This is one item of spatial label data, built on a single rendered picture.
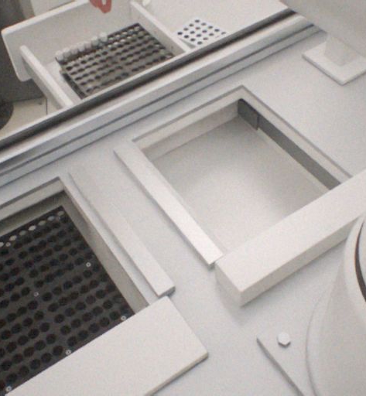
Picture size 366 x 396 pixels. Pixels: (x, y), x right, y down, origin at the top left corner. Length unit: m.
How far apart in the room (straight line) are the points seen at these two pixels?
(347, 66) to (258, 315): 0.45
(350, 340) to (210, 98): 0.48
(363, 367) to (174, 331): 0.21
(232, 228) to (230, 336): 0.25
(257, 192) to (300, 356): 0.35
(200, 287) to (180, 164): 0.32
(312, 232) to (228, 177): 0.28
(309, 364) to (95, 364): 0.21
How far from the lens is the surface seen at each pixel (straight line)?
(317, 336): 0.58
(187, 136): 0.92
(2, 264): 0.76
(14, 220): 0.88
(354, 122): 0.82
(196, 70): 0.83
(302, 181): 0.88
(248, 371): 0.59
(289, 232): 0.63
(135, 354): 0.59
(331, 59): 0.90
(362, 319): 0.43
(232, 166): 0.90
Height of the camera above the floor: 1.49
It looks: 51 degrees down
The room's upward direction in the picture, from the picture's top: 6 degrees counter-clockwise
